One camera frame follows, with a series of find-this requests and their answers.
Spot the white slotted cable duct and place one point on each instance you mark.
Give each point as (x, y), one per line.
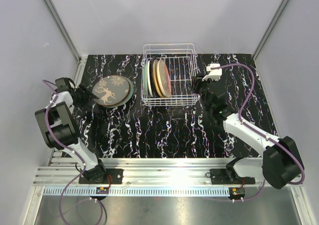
(138, 191)

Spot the large teal bottom plate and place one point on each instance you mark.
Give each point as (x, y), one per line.
(128, 98)

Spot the left aluminium frame post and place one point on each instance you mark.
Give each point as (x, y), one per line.
(62, 29)

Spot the right aluminium frame post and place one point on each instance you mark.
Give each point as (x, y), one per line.
(275, 19)

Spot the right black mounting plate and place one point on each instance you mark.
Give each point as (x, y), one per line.
(219, 176)

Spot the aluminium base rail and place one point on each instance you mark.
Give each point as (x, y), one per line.
(138, 172)

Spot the mint green floral plate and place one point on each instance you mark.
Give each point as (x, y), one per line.
(145, 81)

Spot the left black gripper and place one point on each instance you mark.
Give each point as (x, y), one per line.
(87, 97)

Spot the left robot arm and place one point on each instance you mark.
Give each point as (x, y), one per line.
(60, 130)

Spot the black mounting plate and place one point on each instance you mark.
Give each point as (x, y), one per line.
(115, 176)
(219, 176)

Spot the aluminium frame post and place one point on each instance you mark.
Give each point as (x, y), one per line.
(275, 19)
(62, 29)

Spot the white wire dish rack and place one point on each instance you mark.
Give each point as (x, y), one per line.
(180, 59)

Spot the cream pink leaf plate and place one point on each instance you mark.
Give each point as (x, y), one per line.
(163, 78)

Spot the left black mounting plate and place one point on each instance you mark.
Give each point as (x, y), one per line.
(115, 176)

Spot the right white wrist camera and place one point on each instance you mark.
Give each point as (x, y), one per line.
(213, 72)

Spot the brown rimmed plate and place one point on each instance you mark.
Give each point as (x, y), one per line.
(111, 90)

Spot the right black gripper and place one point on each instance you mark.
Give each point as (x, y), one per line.
(197, 82)

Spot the cream yellow leaf plate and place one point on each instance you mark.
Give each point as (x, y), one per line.
(155, 79)

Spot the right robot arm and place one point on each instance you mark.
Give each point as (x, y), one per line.
(279, 163)

